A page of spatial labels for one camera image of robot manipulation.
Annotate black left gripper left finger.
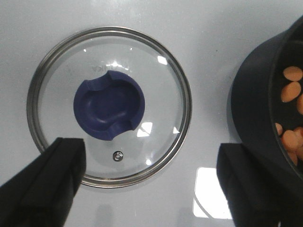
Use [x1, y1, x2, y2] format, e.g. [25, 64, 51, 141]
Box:
[0, 138, 86, 227]

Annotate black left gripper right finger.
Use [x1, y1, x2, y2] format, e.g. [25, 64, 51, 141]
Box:
[216, 143, 303, 227]

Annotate orange ham slice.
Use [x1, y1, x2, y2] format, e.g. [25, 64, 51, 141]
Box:
[296, 94, 303, 115]
[275, 123, 283, 136]
[281, 130, 301, 152]
[281, 81, 302, 103]
[283, 66, 303, 82]
[287, 151, 298, 166]
[294, 127, 303, 143]

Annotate dark blue saucepan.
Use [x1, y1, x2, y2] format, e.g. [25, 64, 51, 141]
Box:
[231, 19, 303, 190]

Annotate glass lid blue knob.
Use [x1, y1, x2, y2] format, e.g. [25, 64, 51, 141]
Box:
[27, 26, 192, 188]

